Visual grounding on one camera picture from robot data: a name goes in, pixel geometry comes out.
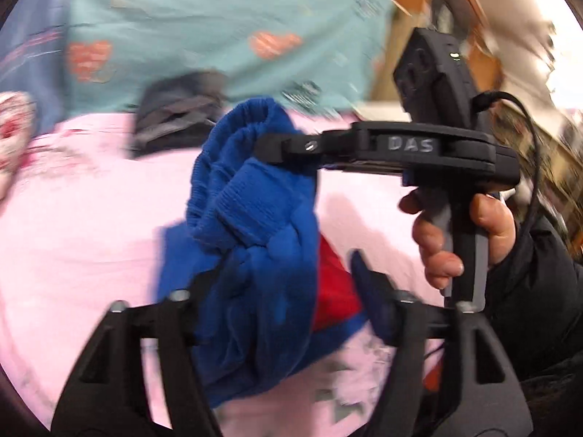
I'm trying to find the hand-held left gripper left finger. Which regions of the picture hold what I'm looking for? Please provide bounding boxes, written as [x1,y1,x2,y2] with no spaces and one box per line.
[50,259,229,437]

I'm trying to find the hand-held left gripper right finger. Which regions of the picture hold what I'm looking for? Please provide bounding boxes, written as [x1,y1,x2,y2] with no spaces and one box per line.
[350,248,535,437]

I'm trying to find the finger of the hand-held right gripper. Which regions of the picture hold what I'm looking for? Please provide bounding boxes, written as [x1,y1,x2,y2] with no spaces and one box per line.
[253,130,329,168]

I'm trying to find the blue knit garment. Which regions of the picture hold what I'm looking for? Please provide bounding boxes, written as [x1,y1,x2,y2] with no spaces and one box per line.
[157,95,367,409]

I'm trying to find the person's right forearm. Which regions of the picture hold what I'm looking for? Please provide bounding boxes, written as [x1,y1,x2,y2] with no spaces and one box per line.
[480,212,583,437]

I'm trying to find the dark grey folded pants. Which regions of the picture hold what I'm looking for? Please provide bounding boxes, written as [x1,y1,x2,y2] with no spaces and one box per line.
[131,70,231,159]

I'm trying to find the person's right hand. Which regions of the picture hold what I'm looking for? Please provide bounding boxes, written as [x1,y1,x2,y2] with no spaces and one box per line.
[399,188,516,290]

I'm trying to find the pink floral bed sheet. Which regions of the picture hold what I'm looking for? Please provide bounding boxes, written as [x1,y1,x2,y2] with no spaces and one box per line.
[0,108,449,431]

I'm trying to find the brown wooden furniture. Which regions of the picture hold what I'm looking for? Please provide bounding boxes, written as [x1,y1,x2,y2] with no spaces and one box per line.
[369,0,583,256]

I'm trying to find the teal heart print quilt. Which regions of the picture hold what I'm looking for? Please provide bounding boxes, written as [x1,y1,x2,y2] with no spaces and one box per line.
[64,0,398,121]

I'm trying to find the red floral pillow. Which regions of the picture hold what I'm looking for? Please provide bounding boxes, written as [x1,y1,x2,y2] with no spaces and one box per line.
[0,91,38,201]

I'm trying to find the blue striped pillow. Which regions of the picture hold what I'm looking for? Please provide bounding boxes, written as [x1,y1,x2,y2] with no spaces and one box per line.
[0,0,85,137]

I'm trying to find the black cable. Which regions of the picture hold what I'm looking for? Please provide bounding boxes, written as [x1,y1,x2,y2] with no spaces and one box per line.
[471,91,545,242]

